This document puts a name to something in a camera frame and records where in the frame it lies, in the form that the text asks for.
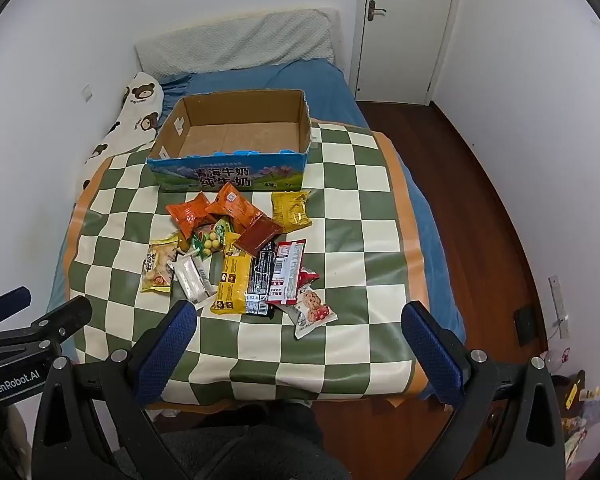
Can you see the green candy packet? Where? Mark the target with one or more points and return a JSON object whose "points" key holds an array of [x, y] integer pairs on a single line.
{"points": [[211, 240]]}

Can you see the white bear print blanket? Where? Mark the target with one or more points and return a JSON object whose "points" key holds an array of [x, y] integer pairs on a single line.
{"points": [[135, 120]]}

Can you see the dark red snack packet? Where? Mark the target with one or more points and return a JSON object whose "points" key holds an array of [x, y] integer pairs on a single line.
{"points": [[257, 236]]}

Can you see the white wall socket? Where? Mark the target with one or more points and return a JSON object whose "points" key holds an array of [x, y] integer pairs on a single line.
{"points": [[86, 93]]}

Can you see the pile of assorted packets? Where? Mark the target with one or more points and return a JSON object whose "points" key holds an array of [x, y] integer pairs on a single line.
{"points": [[585, 410]]}

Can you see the pale yellow biscuit packet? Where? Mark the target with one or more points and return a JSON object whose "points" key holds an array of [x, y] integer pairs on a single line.
{"points": [[157, 267]]}

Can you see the clear amber jelly packet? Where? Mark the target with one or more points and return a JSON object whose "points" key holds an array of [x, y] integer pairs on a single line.
{"points": [[182, 246]]}

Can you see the green white checkered mat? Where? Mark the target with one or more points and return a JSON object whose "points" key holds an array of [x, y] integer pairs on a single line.
{"points": [[350, 240]]}

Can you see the white cookie packet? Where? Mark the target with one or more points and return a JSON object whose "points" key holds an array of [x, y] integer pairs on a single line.
{"points": [[312, 312]]}

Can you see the glossy orange snack packet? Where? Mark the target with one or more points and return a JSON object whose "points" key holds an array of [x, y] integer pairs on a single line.
{"points": [[187, 212]]}

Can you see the printed cardboard box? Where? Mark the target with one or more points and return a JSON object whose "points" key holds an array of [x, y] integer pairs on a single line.
{"points": [[225, 177]]}

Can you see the small red snack packet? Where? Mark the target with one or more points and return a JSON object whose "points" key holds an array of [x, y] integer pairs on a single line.
{"points": [[307, 277]]}

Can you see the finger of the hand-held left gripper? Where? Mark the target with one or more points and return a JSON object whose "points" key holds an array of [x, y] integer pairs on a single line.
{"points": [[10, 301], [60, 321]]}

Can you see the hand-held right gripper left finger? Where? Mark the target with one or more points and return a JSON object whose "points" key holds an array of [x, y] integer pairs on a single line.
{"points": [[172, 345]]}

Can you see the black adapter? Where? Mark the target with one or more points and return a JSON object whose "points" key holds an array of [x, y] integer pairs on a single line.
{"points": [[525, 325]]}

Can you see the yellow black snack packet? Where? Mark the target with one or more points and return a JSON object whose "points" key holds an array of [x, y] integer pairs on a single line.
{"points": [[232, 280]]}

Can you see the orange snack packet white label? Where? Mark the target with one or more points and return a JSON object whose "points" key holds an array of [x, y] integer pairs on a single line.
{"points": [[235, 205]]}

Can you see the blue bed sheet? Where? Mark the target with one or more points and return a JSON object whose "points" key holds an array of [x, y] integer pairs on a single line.
{"points": [[325, 90]]}

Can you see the pale green pillow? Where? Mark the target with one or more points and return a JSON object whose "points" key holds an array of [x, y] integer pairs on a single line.
{"points": [[240, 40]]}

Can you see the white power strip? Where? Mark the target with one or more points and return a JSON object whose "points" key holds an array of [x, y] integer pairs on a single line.
{"points": [[559, 305]]}

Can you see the white door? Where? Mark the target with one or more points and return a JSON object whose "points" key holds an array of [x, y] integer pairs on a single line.
{"points": [[410, 50]]}

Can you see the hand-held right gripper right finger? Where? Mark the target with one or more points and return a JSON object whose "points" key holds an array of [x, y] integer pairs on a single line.
{"points": [[427, 342]]}

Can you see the red white snack packet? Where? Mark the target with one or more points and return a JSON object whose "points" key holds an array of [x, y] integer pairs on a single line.
{"points": [[286, 270]]}

